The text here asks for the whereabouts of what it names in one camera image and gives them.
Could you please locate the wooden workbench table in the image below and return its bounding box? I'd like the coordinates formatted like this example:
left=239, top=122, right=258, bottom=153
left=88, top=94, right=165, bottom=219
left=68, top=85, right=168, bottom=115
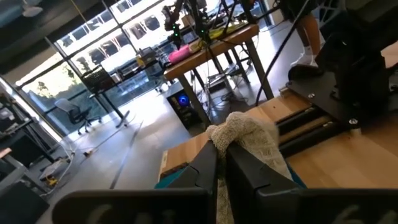
left=163, top=24, right=275, bottom=125

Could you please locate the black wire basket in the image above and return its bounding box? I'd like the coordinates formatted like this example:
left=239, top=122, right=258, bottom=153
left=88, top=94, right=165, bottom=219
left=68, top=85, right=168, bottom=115
left=80, top=66, right=116, bottom=94

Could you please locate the computer tower with blue light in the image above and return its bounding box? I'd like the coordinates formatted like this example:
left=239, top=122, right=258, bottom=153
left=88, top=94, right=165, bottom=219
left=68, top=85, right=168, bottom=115
left=166, top=81, right=201, bottom=129

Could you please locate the black hanging cable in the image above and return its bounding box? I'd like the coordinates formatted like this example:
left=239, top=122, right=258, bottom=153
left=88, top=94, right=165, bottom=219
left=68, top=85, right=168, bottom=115
left=255, top=0, right=312, bottom=106

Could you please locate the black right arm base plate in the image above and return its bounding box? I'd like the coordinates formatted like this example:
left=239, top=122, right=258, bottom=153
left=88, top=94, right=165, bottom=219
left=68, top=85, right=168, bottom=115
left=285, top=63, right=398, bottom=129

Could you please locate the pink cloth bundle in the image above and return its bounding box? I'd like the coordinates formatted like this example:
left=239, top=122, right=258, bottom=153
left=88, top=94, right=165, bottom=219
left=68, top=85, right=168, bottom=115
left=167, top=44, right=193, bottom=65

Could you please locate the grey waffle microfiber towel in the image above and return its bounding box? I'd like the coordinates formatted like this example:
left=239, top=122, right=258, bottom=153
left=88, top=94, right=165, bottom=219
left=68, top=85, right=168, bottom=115
left=205, top=111, right=293, bottom=224

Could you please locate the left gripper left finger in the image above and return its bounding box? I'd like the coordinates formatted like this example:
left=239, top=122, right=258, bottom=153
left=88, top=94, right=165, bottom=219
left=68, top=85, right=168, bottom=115
left=167, top=140, right=218, bottom=224

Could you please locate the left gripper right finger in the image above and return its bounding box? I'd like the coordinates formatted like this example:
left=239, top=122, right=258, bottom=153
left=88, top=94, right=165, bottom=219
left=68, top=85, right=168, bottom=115
left=226, top=142, right=301, bottom=224

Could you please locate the teal storage bin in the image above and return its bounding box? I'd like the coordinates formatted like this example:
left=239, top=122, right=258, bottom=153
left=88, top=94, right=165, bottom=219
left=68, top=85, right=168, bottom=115
left=154, top=164, right=307, bottom=190

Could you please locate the grey office chair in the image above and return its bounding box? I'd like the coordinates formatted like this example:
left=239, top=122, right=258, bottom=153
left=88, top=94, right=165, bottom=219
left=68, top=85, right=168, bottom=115
left=54, top=98, right=103, bottom=135

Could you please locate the person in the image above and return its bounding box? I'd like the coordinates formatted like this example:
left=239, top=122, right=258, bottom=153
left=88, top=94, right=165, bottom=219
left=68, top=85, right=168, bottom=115
left=290, top=0, right=326, bottom=68

